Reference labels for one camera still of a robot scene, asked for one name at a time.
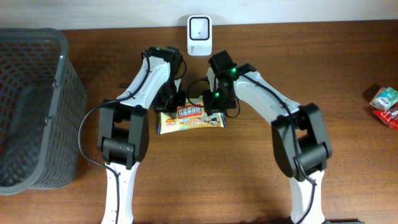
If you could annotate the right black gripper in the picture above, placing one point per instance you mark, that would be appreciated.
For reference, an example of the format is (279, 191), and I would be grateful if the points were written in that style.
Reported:
(211, 106)

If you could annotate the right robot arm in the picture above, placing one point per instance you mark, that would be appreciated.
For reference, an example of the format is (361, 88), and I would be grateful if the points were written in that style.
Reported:
(300, 141)

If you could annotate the red candy bag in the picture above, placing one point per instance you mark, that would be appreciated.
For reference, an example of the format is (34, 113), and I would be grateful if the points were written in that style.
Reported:
(388, 117)

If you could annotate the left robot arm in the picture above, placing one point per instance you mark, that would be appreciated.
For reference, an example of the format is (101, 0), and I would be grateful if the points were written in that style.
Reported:
(123, 135)

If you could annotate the cream blue snack bag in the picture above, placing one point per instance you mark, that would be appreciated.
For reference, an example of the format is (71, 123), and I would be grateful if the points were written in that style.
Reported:
(189, 117)

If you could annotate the teal tissue pack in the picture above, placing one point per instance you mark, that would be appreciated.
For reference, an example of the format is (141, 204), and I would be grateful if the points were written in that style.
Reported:
(384, 99)

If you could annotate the grey plastic mesh basket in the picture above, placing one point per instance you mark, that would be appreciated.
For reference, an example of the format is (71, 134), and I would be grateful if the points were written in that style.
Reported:
(43, 102)

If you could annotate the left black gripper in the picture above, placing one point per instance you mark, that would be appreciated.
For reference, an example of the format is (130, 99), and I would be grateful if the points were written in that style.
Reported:
(159, 106)

